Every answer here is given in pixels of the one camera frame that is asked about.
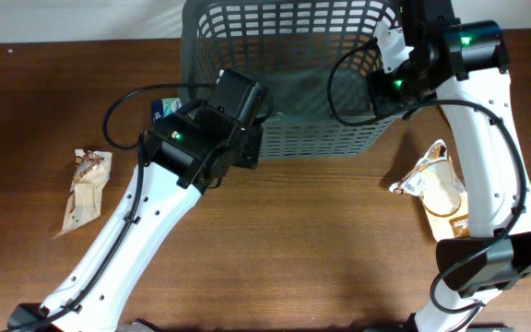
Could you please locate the beige brown coffee pouch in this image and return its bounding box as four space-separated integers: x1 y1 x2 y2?
389 139 469 242

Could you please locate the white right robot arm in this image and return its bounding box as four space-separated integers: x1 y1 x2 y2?
368 0 531 331

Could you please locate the small brown paper snack bag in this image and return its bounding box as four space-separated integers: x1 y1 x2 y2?
53 149 112 239

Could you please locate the grey plastic basket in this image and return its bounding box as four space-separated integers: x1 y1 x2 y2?
181 0 399 160

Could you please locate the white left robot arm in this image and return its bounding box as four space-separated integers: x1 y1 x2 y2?
7 68 268 331

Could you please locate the Kleenex tissue multipack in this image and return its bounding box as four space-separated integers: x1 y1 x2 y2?
151 98 182 123

